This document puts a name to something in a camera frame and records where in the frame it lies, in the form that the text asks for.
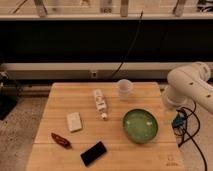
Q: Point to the black smartphone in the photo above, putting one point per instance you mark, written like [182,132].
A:
[93,153]

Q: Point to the clear plastic cup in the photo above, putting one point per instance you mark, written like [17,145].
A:
[125,87]

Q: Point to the dark object at left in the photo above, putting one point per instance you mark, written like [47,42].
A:
[9,94]

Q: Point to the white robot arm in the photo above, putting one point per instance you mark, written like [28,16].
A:
[189,81]

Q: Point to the white sponge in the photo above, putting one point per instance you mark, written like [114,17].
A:
[74,122]

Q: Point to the white tube bottle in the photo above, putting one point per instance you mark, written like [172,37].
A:
[100,103]

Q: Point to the green ceramic bowl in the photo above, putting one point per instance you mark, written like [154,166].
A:
[140,126]

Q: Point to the red chili pepper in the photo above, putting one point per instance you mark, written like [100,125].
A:
[61,141]

